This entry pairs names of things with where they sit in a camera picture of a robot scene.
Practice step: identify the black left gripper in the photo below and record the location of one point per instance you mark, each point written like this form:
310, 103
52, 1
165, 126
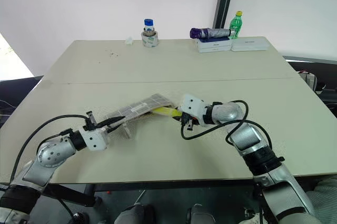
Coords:
91, 122

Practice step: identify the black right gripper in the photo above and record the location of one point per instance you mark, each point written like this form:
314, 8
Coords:
188, 122

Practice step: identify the yellow highlighter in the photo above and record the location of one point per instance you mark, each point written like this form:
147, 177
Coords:
166, 111

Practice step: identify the grid pattern zip pouch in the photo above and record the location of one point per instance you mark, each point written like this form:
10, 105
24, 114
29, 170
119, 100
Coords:
142, 108

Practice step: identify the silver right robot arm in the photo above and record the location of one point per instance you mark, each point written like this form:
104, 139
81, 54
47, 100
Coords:
252, 142

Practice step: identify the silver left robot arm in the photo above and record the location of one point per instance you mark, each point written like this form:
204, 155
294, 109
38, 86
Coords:
50, 155

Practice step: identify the small dark crumbs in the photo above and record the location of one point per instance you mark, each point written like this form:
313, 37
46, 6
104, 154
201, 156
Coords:
113, 54

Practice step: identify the white box dark blue lid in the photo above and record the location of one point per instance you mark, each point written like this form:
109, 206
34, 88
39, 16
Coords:
213, 45

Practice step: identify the white tape roll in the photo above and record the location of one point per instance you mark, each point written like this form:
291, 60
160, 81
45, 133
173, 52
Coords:
150, 40

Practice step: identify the crumpled white paper scrap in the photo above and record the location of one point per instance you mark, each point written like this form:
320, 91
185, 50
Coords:
129, 41

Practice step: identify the purple grey folded umbrella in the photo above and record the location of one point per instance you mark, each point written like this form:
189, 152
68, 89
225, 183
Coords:
210, 32

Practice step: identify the dark rounded grey shape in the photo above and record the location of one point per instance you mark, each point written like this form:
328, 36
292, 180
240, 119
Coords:
198, 213
134, 213

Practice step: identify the blue capped white bottle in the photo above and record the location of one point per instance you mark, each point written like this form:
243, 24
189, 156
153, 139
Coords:
148, 26

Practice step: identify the flat white box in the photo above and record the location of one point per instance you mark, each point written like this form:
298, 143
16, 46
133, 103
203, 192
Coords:
250, 43

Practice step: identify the dark side table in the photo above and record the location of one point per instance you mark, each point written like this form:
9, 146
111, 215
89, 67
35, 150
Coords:
13, 97

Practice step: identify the green bottle yellow cap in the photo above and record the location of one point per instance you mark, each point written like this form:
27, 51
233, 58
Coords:
236, 25

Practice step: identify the black side desk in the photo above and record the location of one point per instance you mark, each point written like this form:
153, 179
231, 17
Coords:
326, 87

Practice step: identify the grey ribbed fabric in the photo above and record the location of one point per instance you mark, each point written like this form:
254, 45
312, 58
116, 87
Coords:
325, 189

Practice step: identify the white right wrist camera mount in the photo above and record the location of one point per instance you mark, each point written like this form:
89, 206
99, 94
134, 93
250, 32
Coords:
193, 108

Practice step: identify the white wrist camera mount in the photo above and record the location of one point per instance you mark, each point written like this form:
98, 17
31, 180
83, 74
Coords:
193, 108
96, 140

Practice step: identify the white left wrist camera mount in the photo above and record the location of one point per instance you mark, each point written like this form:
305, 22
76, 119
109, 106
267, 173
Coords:
96, 140

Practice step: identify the black table frame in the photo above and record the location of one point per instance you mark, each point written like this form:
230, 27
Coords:
158, 186

